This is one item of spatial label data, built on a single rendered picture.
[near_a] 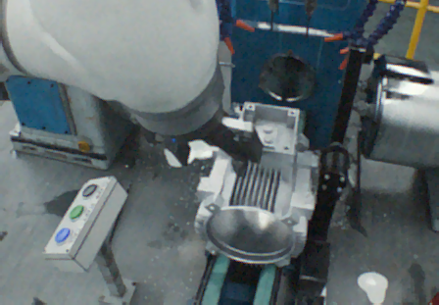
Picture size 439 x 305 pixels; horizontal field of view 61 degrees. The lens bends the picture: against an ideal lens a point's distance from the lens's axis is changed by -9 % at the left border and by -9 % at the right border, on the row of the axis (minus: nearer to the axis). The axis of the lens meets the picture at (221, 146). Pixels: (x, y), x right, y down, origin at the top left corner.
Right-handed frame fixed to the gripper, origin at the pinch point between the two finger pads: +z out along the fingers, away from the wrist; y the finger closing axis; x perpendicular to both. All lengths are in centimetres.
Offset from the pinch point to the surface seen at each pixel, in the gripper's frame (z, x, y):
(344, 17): 35, -53, -18
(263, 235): 25.0, 6.9, -8.0
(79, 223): 6.3, 13.1, 19.8
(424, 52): 250, -192, -109
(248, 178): 12.0, -0.6, -4.4
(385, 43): 251, -194, -73
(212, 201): 9.4, 4.7, 0.2
